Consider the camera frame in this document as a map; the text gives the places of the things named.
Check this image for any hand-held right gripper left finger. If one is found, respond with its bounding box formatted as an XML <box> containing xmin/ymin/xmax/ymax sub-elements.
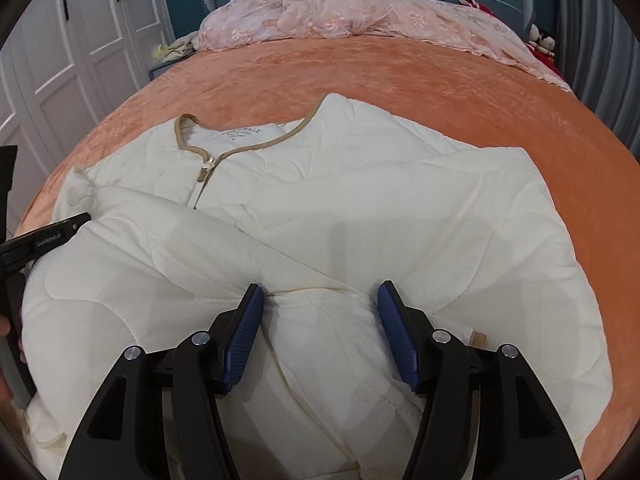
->
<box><xmin>59</xmin><ymin>283</ymin><xmax>264</xmax><ymax>480</ymax></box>

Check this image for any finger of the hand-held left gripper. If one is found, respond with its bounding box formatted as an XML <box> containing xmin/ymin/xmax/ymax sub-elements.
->
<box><xmin>0</xmin><ymin>212</ymin><xmax>92</xmax><ymax>274</ymax></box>

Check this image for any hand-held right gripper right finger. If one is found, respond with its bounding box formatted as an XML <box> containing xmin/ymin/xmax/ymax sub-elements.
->
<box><xmin>376</xmin><ymin>280</ymin><xmax>583</xmax><ymax>480</ymax></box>

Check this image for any white quilted duvet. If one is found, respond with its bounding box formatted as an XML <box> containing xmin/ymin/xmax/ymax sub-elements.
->
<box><xmin>22</xmin><ymin>92</ymin><xmax>615</xmax><ymax>480</ymax></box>

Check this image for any person's left hand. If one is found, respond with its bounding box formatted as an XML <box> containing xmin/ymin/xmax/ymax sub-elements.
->
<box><xmin>0</xmin><ymin>316</ymin><xmax>28</xmax><ymax>367</ymax></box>

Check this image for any white wardrobe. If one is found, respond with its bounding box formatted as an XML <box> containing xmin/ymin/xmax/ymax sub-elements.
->
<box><xmin>0</xmin><ymin>0</ymin><xmax>173</xmax><ymax>196</ymax></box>

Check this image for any blue nightstand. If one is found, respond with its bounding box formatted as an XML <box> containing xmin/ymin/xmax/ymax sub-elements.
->
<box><xmin>149</xmin><ymin>57</ymin><xmax>176</xmax><ymax>81</ymax></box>

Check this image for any yellow and white cloth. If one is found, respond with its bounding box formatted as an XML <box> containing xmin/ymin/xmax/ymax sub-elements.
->
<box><xmin>152</xmin><ymin>32</ymin><xmax>201</xmax><ymax>63</ymax></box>

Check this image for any orange bed blanket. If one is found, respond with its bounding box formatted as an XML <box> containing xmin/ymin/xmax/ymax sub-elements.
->
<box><xmin>10</xmin><ymin>32</ymin><xmax>640</xmax><ymax>480</ymax></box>

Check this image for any pink floral quilt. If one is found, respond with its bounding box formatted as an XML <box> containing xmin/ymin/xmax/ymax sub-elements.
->
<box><xmin>197</xmin><ymin>0</ymin><xmax>573</xmax><ymax>92</ymax></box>

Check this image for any plush toy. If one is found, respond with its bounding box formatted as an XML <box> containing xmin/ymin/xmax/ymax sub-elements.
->
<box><xmin>525</xmin><ymin>22</ymin><xmax>557</xmax><ymax>63</ymax></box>

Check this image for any grey curtain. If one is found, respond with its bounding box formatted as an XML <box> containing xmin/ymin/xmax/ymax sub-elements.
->
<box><xmin>552</xmin><ymin>0</ymin><xmax>640</xmax><ymax>161</ymax></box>

